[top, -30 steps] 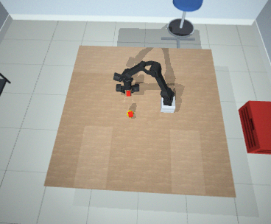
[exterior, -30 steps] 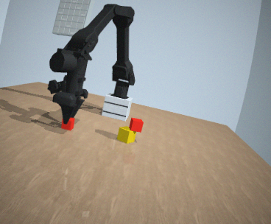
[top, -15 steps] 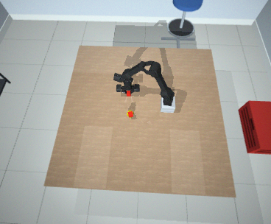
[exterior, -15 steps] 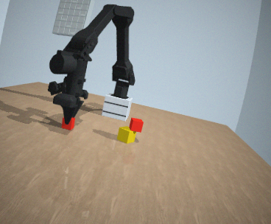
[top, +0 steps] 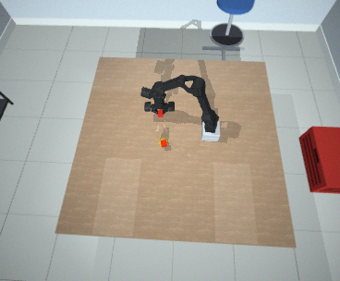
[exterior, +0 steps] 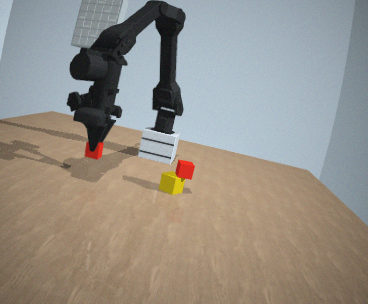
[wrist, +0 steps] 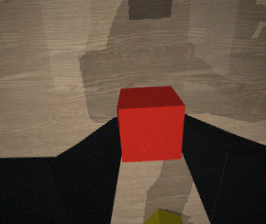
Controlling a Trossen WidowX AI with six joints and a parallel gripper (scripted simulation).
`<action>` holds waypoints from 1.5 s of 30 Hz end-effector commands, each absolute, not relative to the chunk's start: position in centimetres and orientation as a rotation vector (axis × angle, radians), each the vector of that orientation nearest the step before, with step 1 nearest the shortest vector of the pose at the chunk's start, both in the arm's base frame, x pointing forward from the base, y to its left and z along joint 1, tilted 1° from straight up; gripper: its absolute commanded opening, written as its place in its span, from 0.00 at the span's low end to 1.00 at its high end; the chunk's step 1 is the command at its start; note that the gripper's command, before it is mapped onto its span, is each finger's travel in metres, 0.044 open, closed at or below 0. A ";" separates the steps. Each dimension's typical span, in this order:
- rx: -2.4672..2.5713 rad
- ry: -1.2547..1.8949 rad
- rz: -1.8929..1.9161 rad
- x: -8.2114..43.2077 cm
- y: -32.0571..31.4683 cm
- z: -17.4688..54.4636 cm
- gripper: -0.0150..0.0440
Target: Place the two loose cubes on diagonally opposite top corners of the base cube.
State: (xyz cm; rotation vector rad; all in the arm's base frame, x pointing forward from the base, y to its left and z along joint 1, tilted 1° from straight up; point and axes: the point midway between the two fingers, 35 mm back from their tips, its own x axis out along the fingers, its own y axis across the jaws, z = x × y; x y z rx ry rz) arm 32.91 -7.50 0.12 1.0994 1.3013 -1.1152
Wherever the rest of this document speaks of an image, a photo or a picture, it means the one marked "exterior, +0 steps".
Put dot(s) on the yellow cube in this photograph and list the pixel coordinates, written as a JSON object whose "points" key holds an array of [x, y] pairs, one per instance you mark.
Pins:
{"points": [[171, 184]]}

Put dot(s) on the red cube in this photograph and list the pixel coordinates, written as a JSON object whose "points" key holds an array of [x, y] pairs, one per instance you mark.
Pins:
{"points": [[96, 154], [185, 169]]}

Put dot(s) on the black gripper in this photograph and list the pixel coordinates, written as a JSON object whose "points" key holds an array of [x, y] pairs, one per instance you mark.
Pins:
{"points": [[97, 119]]}

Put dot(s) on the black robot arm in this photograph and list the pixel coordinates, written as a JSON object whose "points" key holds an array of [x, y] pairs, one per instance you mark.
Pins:
{"points": [[103, 61]]}

